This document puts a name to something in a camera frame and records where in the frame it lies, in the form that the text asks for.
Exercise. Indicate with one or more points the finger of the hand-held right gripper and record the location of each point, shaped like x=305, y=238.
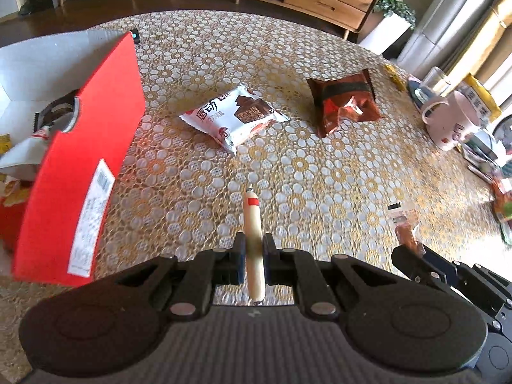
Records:
x=412, y=266
x=460, y=274

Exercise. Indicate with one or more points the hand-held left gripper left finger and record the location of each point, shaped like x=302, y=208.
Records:
x=239, y=264

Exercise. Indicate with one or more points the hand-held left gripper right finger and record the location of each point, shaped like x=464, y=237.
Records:
x=268, y=266

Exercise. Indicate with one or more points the orange-brown snack packet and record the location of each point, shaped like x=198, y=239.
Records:
x=404, y=228

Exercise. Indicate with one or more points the sausage stick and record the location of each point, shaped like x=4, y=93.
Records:
x=253, y=224

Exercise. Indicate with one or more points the red cardboard box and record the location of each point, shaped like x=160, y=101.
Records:
x=88, y=128

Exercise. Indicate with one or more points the black serrated-edge snack packet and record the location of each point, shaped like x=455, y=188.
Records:
x=56, y=111

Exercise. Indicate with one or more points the yellow red snack packet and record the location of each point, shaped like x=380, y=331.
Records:
x=10, y=196

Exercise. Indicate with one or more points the white burger bun packet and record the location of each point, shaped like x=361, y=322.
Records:
x=24, y=151

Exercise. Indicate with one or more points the red green packet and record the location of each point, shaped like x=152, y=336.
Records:
x=504, y=208

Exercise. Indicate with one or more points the stack of papers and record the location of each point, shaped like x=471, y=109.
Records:
x=484, y=146

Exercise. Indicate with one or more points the pink mug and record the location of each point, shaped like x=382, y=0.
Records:
x=448, y=128

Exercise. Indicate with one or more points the white chocolate wafer packet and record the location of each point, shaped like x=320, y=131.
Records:
x=236, y=118

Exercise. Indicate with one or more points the blue coaster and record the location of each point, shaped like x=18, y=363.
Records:
x=417, y=92

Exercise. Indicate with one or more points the red-brown foil snack packet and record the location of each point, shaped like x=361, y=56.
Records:
x=346, y=104

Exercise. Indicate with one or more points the yellow white carton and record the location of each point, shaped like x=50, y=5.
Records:
x=482, y=96

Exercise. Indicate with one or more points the clear drinking glass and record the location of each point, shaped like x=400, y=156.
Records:
x=434, y=80

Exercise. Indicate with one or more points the small yellow packet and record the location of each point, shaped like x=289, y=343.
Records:
x=394, y=76

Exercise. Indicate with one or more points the white plant pot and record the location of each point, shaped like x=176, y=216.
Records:
x=386, y=32

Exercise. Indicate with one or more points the grey curtain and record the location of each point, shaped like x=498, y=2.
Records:
x=448, y=20

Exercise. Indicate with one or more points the small black device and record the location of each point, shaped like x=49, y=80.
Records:
x=136, y=36

